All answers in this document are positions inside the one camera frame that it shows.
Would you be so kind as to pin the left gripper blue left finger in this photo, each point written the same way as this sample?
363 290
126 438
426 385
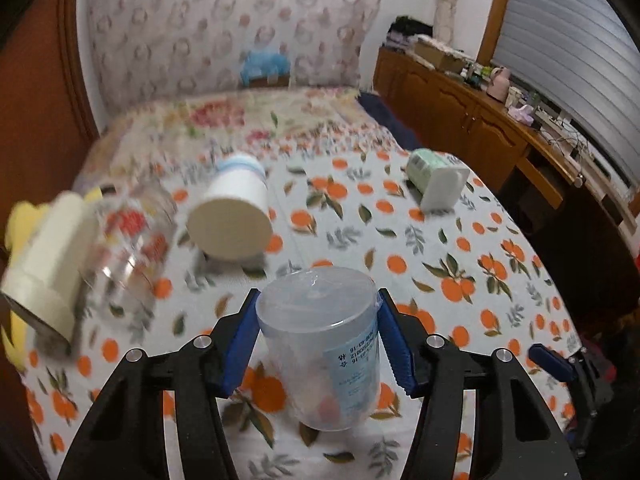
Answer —
240 332

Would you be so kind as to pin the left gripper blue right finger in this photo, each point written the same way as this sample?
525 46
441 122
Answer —
395 342

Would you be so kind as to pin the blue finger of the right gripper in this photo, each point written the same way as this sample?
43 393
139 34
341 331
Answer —
551 362

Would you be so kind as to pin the clear plastic lidded cup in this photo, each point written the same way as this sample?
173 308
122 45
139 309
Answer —
321 330

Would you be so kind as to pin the white paper cup blue stripes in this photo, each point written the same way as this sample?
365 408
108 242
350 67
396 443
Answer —
231 221

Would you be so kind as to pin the floral clear glass cup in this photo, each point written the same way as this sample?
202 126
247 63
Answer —
136 228

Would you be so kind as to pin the orange print table cloth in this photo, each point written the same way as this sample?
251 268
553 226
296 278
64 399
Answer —
338 223

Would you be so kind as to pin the white square mug green label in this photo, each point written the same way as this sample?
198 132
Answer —
440 178

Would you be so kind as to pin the wooden sideboard cabinet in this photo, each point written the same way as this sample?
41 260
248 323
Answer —
538 174

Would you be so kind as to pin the cream insulated mug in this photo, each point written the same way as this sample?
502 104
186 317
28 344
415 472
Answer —
47 274

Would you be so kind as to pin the floral bed cover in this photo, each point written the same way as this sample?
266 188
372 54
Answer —
162 137

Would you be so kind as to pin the yellow plush toy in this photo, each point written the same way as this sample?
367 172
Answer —
20 229

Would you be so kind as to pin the pink tissue pack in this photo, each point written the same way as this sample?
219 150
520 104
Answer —
524 114

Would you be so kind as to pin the brown cardboard box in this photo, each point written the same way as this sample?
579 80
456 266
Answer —
272 81

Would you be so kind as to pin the pink kettle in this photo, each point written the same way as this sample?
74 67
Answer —
499 84

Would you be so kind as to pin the blue plastic bag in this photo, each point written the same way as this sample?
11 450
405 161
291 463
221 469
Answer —
260 64

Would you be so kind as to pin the cardboard box on cabinet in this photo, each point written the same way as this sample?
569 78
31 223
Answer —
443 59

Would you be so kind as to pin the brown louvered wardrobe door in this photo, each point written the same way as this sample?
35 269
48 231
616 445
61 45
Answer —
47 126

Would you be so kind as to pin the stack of folded clothes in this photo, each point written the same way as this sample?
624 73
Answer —
403 29

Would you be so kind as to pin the patterned lace curtain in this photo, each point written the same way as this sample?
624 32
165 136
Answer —
144 50

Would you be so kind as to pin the grey window shutter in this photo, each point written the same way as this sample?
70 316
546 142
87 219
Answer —
578 54

